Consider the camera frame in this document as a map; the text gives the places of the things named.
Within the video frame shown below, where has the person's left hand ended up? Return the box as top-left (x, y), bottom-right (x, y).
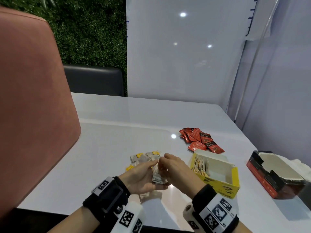
top-left (119, 159), bottom-right (168, 195)

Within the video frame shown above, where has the white crumpled plastic wrap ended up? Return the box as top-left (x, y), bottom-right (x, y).
top-left (289, 158), bottom-right (311, 178)

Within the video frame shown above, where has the pile of red packets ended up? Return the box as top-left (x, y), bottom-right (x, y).
top-left (179, 128), bottom-right (225, 154)

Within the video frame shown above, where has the open red and black box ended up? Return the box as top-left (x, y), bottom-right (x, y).
top-left (246, 150), bottom-right (307, 200)

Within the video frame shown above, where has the black left wrist strap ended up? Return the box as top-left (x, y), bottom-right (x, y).
top-left (82, 176), bottom-right (131, 222)

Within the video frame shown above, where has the row of boxed tea bags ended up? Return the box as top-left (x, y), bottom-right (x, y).
top-left (191, 155), bottom-right (211, 177)

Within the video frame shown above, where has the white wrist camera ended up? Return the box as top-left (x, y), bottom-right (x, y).
top-left (182, 202), bottom-right (202, 232)
top-left (110, 201), bottom-right (146, 233)

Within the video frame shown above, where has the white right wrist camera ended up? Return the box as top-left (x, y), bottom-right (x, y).
top-left (182, 202), bottom-right (202, 232)

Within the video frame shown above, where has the black wrist strap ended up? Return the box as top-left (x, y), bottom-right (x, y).
top-left (82, 176), bottom-right (131, 222)
top-left (191, 183), bottom-right (240, 233)

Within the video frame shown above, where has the dark grey chair back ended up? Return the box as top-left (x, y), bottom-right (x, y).
top-left (63, 65), bottom-right (125, 97)

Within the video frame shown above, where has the black right wrist strap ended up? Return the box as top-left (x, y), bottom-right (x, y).
top-left (191, 183), bottom-right (240, 233)

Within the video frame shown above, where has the green artificial hedge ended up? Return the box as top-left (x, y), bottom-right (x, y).
top-left (0, 0), bottom-right (128, 96)

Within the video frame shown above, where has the pile of yellow-tagged tea bags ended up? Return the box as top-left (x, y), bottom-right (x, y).
top-left (125, 150), bottom-right (162, 173)

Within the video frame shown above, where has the person's right forearm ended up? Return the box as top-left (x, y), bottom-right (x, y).
top-left (233, 220), bottom-right (253, 233)

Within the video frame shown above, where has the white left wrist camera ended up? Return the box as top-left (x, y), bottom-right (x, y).
top-left (110, 201), bottom-right (146, 233)

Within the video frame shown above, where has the stack of tea bags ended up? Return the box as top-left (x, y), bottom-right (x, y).
top-left (152, 156), bottom-right (171, 185)

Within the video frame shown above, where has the person's right hand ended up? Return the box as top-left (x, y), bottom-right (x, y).
top-left (158, 153), bottom-right (207, 199)

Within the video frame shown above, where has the person's left forearm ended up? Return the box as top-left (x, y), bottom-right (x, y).
top-left (47, 206), bottom-right (101, 233)

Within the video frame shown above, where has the open yellow tea box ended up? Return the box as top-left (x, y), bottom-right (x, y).
top-left (189, 149), bottom-right (240, 199)

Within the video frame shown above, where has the white glossy partition panel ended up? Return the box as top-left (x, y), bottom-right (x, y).
top-left (126, 0), bottom-right (278, 113)

